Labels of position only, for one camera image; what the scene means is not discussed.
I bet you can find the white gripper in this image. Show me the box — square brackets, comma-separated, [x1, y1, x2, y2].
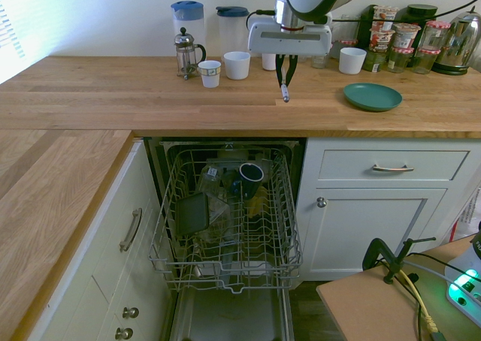
[247, 21, 334, 89]

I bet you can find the fork with white handle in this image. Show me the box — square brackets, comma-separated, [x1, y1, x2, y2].
[280, 66, 292, 104]

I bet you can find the steel dishwasher door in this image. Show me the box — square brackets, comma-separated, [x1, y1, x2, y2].
[168, 280, 296, 341]

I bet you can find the white mug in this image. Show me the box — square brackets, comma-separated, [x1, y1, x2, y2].
[223, 50, 252, 81]

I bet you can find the clear pitcher dark blue lid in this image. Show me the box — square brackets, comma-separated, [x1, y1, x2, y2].
[215, 5, 251, 55]

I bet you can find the wide white cup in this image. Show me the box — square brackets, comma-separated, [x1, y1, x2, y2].
[338, 47, 368, 74]

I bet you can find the clear glass jar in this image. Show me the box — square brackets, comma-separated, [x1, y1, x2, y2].
[340, 14, 362, 41]

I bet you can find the small patterned white cup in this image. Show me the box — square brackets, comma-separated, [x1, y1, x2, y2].
[198, 60, 222, 89]

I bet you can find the black shaker bottle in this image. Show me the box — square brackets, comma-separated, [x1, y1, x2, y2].
[355, 4, 378, 51]

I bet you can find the teal plate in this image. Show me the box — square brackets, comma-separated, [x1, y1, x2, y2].
[343, 83, 404, 113]

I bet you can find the red oatmeal cup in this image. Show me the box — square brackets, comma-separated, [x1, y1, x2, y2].
[369, 27, 396, 53]

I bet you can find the glass french press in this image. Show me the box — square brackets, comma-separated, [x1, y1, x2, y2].
[173, 26, 207, 81]

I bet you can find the clear pitcher light blue lid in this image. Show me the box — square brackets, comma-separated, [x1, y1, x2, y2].
[171, 0, 207, 62]

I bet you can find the white oatmeal cup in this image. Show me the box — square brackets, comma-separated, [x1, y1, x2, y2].
[373, 5, 400, 31]
[392, 23, 422, 50]

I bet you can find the navy blue mug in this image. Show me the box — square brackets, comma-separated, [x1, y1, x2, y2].
[239, 162, 265, 200]

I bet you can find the clear glass tumbler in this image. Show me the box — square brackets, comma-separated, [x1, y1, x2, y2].
[197, 164, 227, 194]

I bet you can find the yellow plastic item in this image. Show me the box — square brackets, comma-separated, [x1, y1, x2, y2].
[247, 186, 270, 218]

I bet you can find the black tub with black lid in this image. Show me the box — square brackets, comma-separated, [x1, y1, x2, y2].
[396, 3, 440, 29]

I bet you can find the black square container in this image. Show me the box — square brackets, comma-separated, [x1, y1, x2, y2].
[175, 191, 210, 236]

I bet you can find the stainless steel electric kettle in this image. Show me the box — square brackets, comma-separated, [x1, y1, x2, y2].
[431, 9, 481, 76]

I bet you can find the white base cabinet with drawer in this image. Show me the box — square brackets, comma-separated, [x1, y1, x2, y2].
[296, 137, 481, 282]

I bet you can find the black C-clamp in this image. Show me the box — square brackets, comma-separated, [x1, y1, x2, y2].
[362, 237, 438, 285]

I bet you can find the white plastic bag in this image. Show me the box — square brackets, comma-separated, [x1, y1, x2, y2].
[446, 185, 481, 244]

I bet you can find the white corner cabinet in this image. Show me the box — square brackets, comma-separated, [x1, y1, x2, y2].
[26, 137, 177, 341]

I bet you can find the window blind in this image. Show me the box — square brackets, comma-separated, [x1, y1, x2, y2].
[0, 0, 27, 61]

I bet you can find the straight metal drawer handle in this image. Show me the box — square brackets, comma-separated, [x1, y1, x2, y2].
[371, 164, 415, 174]

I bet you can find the curved metal cabinet handle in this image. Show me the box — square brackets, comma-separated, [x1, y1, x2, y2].
[119, 207, 144, 253]

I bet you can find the grey wire dishwasher rack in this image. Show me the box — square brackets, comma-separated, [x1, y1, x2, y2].
[148, 145, 304, 295]

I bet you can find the grey cable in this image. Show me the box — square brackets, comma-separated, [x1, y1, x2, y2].
[404, 260, 458, 288]

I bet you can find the yellow cable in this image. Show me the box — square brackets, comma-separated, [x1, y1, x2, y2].
[397, 267, 440, 335]

